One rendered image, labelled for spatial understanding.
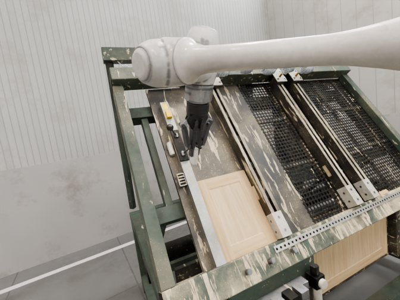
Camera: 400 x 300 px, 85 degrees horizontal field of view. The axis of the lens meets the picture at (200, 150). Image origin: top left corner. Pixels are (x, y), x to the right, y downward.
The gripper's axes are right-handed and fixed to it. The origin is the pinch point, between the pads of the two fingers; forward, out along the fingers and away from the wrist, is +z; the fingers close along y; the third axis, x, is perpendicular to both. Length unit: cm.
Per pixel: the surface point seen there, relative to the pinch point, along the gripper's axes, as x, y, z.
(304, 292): 41, -34, 54
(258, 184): -3, -45, 30
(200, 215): -3.8, -9.1, 37.1
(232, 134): -31, -48, 12
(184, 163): -27.4, -12.3, 21.8
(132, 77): -76, -2, -15
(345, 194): 21, -102, 41
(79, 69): -299, 3, 13
